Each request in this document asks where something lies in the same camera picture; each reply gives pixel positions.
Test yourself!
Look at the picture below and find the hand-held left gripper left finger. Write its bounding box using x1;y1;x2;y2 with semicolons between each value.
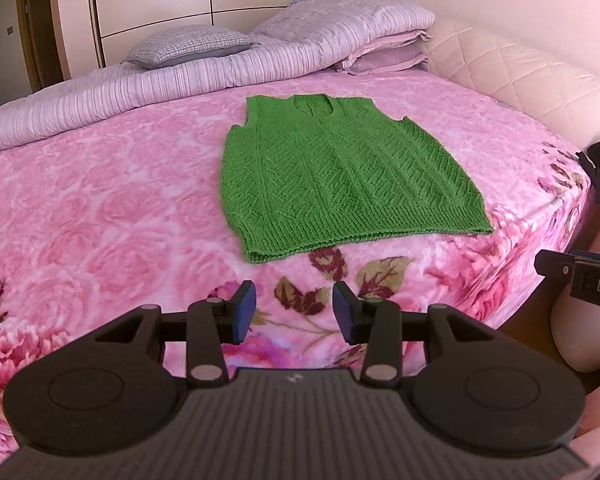
95;280;257;389

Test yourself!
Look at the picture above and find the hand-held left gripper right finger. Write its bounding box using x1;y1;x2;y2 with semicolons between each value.
332;281;496;389

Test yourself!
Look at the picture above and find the green knit vest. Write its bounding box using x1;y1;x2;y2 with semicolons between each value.
220;93;496;265

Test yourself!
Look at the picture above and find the white laundry bin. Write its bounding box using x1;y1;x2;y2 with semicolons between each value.
550;210;600;373

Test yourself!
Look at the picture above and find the pink floral blanket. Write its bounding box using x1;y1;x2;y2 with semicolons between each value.
0;67;593;466

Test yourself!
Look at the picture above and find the white quilted headboard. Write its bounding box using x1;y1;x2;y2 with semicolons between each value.
422;17;600;143

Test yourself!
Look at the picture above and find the striped lilac duvet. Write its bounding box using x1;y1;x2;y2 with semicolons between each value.
0;42;346;158

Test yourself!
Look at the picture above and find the checkered grey pillow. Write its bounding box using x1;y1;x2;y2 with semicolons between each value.
121;29;262;70

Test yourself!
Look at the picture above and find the pink pillow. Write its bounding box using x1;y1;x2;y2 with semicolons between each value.
342;30;433;61

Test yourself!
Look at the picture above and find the striped lilac pillow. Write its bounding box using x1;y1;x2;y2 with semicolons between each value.
250;0;437;56

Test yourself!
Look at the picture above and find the wooden door frame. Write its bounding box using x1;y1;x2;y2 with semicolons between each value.
15;0;65;96

